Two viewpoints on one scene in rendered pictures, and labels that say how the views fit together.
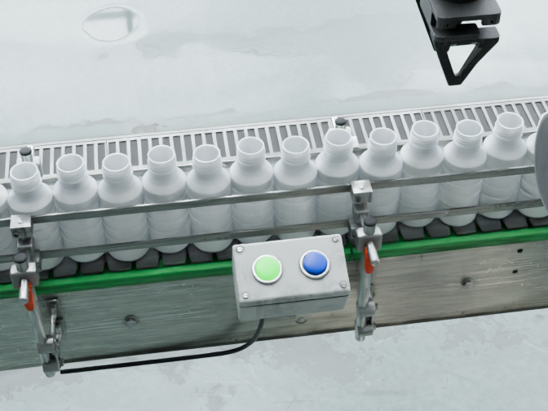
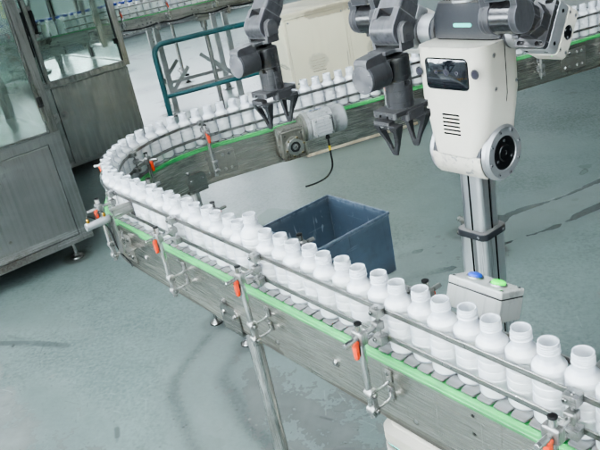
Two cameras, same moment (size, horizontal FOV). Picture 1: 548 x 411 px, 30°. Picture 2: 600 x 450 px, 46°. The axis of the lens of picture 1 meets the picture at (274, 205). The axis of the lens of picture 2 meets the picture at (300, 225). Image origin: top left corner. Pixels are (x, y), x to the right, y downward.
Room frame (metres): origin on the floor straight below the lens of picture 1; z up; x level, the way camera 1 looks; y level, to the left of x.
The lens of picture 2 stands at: (1.76, 0.96, 1.89)
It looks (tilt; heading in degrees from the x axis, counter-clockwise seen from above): 24 degrees down; 243
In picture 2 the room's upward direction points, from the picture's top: 11 degrees counter-clockwise
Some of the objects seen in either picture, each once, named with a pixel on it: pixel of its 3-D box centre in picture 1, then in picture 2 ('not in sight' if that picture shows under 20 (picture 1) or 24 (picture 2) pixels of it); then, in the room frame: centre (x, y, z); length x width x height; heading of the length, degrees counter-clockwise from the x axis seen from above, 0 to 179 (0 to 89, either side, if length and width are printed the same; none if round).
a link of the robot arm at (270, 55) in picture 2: not in sight; (265, 57); (0.96, -0.63, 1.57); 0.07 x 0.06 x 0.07; 9
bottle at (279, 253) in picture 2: not in sight; (285, 263); (1.09, -0.50, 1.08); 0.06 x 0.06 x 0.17
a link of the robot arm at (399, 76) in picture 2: not in sight; (394, 68); (0.90, -0.19, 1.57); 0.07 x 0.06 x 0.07; 9
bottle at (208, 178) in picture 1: (209, 198); (470, 343); (1.01, 0.09, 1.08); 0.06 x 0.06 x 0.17
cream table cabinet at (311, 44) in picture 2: not in sight; (339, 68); (-1.49, -4.17, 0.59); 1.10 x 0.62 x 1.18; 170
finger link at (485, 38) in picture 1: (456, 41); (409, 126); (0.88, -0.19, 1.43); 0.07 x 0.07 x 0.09; 7
